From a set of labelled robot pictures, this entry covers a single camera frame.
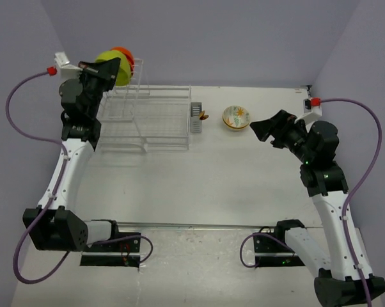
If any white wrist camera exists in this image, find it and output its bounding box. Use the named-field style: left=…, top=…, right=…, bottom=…
left=54, top=52, right=82, bottom=82
left=295, top=97, right=322, bottom=125

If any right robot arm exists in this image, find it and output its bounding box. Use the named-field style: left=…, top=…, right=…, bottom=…
left=250, top=110, right=385, bottom=306

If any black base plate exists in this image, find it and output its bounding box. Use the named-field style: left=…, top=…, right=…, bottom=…
left=80, top=232, right=141, bottom=268
left=253, top=236, right=304, bottom=268

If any orange bowl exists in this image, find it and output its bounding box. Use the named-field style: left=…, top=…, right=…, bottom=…
left=124, top=51, right=135, bottom=76
left=111, top=47, right=129, bottom=55

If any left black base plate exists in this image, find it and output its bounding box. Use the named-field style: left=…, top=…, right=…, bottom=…
left=80, top=232, right=141, bottom=268

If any blue patterned yellow bowl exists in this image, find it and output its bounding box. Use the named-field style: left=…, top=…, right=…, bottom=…
left=223, top=121, right=249, bottom=132

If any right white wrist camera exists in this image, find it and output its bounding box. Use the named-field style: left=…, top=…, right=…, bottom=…
left=295, top=97, right=322, bottom=125

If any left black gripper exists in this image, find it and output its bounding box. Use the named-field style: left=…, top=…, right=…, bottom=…
left=77, top=58, right=122, bottom=118

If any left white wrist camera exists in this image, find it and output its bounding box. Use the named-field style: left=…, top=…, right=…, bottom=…
left=54, top=52, right=82, bottom=82

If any green bowl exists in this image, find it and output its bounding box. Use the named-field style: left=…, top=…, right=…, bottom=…
left=95, top=50, right=131, bottom=86

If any grey cutlery holder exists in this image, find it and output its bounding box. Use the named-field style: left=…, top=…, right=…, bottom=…
left=190, top=102, right=203, bottom=133

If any floral patterned yellow bowl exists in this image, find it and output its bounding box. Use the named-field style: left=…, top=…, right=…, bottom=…
left=222, top=106, right=251, bottom=127

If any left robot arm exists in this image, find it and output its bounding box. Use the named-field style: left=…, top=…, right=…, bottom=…
left=22, top=58, right=121, bottom=251

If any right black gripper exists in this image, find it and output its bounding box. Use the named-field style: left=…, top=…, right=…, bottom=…
left=251, top=109, right=315, bottom=163

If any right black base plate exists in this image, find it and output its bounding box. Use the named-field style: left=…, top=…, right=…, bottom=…
left=253, top=236, right=304, bottom=268

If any white wire dish rack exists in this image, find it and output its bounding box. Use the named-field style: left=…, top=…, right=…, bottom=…
left=98, top=58, right=191, bottom=153

